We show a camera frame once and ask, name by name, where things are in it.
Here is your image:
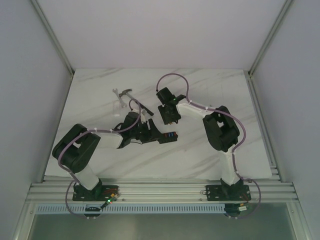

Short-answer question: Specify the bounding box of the black fuse box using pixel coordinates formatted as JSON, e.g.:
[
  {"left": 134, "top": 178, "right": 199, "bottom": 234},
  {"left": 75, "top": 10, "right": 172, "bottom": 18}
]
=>
[{"left": 157, "top": 131, "right": 178, "bottom": 144}]

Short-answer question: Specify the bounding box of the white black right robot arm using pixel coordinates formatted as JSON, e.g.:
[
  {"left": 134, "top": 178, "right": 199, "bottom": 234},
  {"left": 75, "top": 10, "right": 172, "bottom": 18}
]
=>
[{"left": 156, "top": 87, "right": 244, "bottom": 201}]

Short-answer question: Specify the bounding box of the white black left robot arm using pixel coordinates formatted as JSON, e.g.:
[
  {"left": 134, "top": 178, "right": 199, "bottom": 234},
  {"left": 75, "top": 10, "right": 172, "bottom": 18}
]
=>
[{"left": 52, "top": 111, "right": 176, "bottom": 201}]

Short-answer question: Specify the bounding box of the silver wrench left side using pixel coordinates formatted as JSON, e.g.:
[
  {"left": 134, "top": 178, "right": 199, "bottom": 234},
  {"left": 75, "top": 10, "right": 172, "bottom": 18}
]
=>
[{"left": 112, "top": 88, "right": 127, "bottom": 108}]

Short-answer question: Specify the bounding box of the black handle claw hammer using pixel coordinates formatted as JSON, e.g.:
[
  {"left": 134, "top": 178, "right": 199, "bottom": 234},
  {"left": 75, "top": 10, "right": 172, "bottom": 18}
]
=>
[{"left": 119, "top": 88, "right": 154, "bottom": 117}]

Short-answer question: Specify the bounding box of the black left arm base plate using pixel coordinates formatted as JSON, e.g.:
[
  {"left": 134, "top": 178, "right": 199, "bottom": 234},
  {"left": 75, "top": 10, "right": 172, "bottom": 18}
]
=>
[{"left": 72, "top": 185, "right": 119, "bottom": 202}]

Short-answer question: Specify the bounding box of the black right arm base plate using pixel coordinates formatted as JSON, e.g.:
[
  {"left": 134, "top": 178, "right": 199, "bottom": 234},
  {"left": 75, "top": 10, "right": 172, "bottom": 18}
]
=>
[{"left": 205, "top": 185, "right": 252, "bottom": 202}]

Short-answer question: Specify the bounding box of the aluminium mounting rail frame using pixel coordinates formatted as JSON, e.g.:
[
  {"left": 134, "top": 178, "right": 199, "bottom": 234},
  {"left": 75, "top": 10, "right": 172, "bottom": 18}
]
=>
[{"left": 24, "top": 69, "right": 300, "bottom": 203}]

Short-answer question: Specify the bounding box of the white slotted cable duct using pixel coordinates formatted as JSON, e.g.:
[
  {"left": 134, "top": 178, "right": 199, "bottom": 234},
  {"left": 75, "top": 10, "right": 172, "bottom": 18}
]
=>
[{"left": 35, "top": 203, "right": 225, "bottom": 215}]

